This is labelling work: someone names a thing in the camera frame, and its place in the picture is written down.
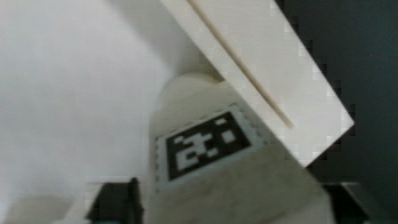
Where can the white table leg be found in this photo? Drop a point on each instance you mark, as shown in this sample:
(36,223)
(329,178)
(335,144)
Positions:
(225,179)

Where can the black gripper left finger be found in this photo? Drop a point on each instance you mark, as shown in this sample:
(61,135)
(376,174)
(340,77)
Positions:
(116,208)

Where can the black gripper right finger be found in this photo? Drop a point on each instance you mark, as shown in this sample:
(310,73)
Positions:
(356,207)

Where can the white U-shaped fence wall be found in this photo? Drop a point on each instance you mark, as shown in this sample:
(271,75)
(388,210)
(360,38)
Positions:
(257,35)

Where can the white square table top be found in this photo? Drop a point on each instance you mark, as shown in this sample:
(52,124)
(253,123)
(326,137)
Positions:
(91,54)

